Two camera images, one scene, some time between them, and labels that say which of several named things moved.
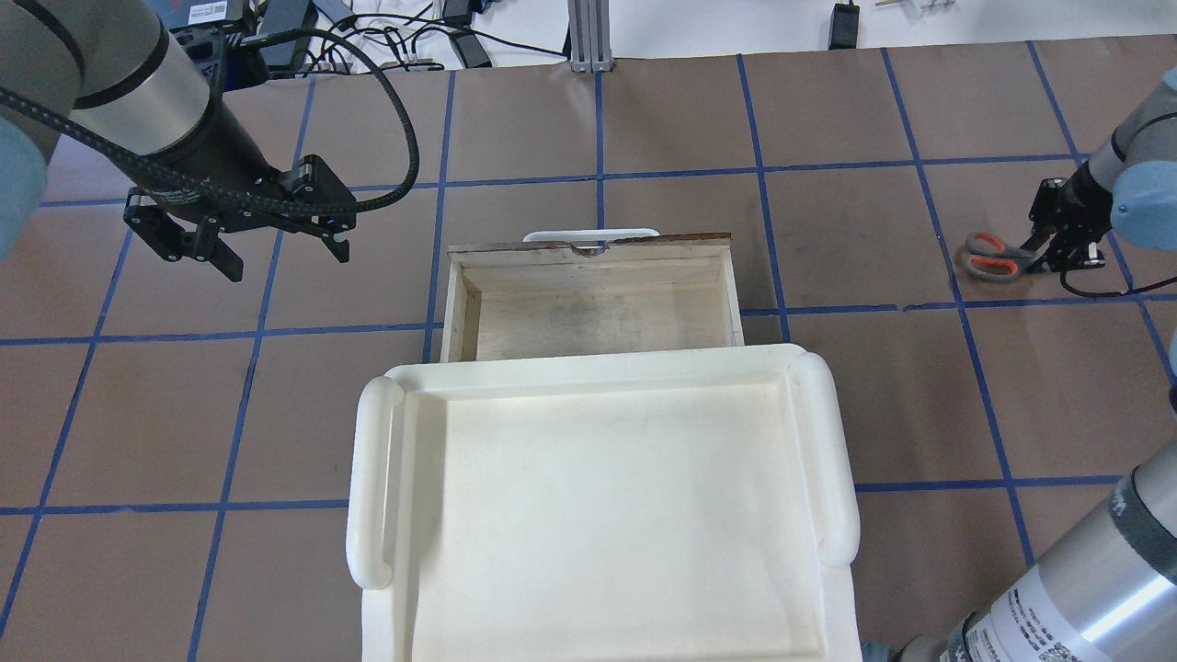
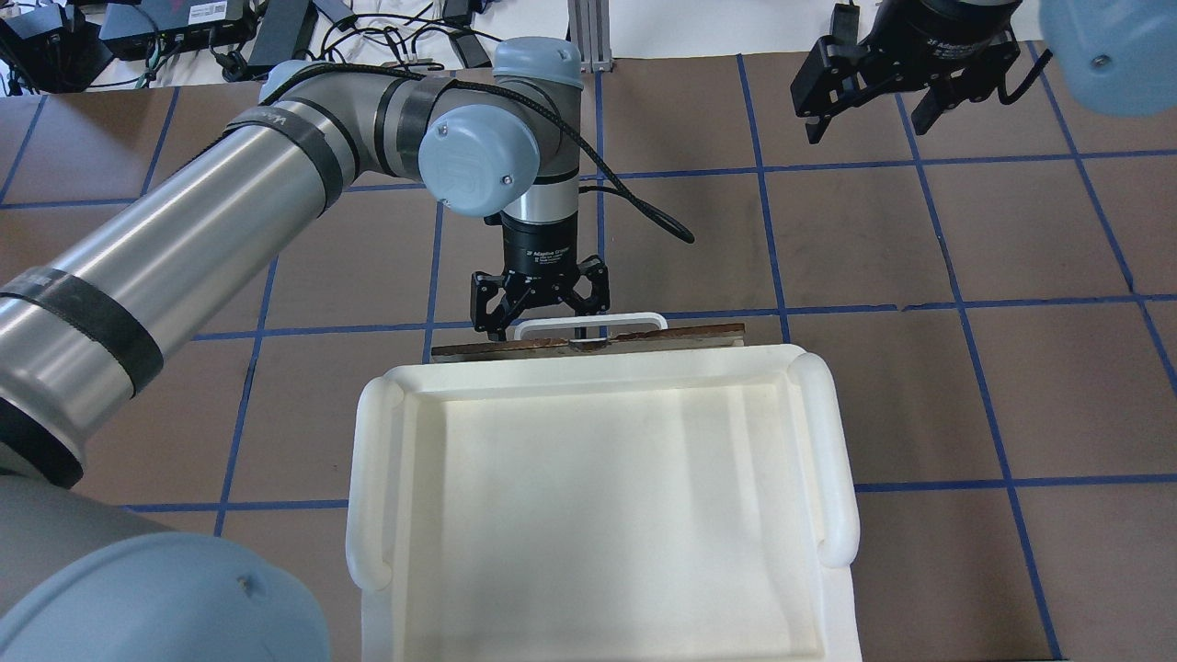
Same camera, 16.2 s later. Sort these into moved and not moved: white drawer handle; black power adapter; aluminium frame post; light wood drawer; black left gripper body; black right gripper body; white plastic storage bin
Moved: white drawer handle; black left gripper body; light wood drawer; black right gripper body
Not moved: black power adapter; aluminium frame post; white plastic storage bin
